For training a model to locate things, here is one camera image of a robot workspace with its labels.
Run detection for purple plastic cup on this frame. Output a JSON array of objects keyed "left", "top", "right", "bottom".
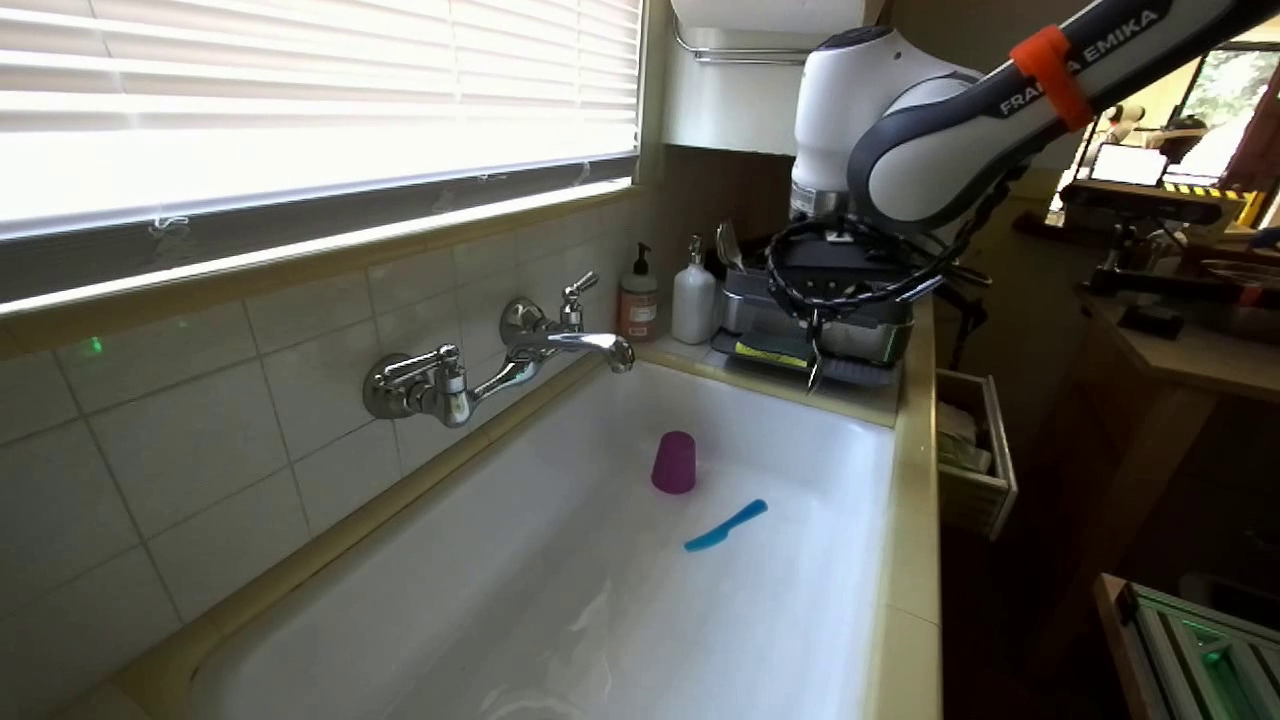
[{"left": 646, "top": 428, "right": 700, "bottom": 499}]

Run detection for white wall cabinet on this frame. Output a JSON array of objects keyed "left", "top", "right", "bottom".
[{"left": 659, "top": 0, "right": 887, "bottom": 161}]

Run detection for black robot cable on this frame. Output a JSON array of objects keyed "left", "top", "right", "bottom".
[{"left": 760, "top": 174, "right": 1014, "bottom": 330}]

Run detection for green edged rack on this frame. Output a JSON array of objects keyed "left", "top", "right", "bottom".
[{"left": 1090, "top": 574, "right": 1280, "bottom": 720}]

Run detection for orange label soap bottle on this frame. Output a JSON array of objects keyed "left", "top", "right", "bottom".
[{"left": 612, "top": 240, "right": 663, "bottom": 344}]

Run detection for grey metal pot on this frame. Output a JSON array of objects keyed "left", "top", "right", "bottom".
[{"left": 721, "top": 269, "right": 924, "bottom": 370}]

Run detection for white sink basin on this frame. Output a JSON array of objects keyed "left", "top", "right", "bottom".
[{"left": 185, "top": 357, "right": 899, "bottom": 720}]

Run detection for chrome wall faucet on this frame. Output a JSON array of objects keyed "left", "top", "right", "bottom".
[{"left": 355, "top": 269, "right": 640, "bottom": 433}]

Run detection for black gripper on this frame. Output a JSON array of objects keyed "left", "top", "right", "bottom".
[{"left": 780, "top": 231, "right": 911, "bottom": 330}]

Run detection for white window blind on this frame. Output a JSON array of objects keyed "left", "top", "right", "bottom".
[{"left": 0, "top": 0, "right": 642, "bottom": 238}]

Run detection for silver kitchen utensil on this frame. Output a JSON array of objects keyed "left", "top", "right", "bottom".
[{"left": 712, "top": 215, "right": 751, "bottom": 279}]

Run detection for open wooden drawer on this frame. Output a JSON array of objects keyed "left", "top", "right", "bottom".
[{"left": 936, "top": 365, "right": 1025, "bottom": 544}]

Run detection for wooden table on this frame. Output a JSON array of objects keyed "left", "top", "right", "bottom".
[{"left": 1064, "top": 286, "right": 1280, "bottom": 631}]

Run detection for white soap bottle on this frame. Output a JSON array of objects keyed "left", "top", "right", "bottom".
[{"left": 666, "top": 238, "right": 723, "bottom": 348}]

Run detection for blue plastic knife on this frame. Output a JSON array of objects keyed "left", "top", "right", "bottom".
[{"left": 678, "top": 496, "right": 772, "bottom": 557}]

